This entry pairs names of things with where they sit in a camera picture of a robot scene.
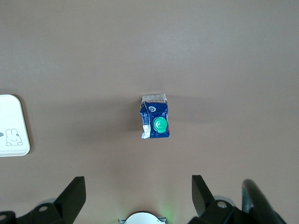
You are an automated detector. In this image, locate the brown table cover mat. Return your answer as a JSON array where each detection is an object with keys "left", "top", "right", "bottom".
[{"left": 0, "top": 0, "right": 299, "bottom": 224}]

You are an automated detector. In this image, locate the cream tray with rabbit print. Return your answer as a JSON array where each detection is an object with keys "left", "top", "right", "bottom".
[{"left": 0, "top": 94, "right": 31, "bottom": 157}]

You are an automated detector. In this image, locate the blue milk carton green cap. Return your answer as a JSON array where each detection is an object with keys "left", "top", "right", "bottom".
[{"left": 139, "top": 93, "right": 171, "bottom": 140}]

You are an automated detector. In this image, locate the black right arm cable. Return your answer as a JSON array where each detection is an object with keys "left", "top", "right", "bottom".
[{"left": 242, "top": 179, "right": 287, "bottom": 224}]

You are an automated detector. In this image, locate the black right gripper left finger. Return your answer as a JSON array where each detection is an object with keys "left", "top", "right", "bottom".
[{"left": 30, "top": 176, "right": 86, "bottom": 224}]

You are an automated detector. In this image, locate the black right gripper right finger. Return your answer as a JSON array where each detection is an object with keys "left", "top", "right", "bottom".
[{"left": 192, "top": 175, "right": 236, "bottom": 224}]

